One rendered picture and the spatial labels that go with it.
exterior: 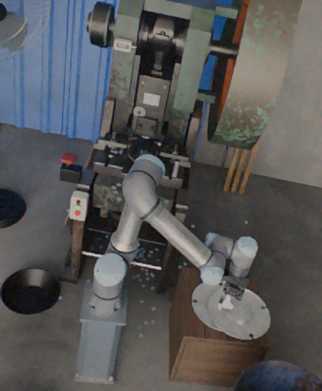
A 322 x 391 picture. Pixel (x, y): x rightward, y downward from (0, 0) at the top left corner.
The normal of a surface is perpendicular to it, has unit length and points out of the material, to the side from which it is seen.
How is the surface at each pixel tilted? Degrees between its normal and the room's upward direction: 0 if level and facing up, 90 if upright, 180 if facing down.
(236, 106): 101
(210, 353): 90
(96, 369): 90
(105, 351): 90
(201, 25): 45
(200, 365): 90
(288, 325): 0
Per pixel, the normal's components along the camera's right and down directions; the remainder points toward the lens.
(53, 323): 0.17, -0.80
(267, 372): 0.14, 0.56
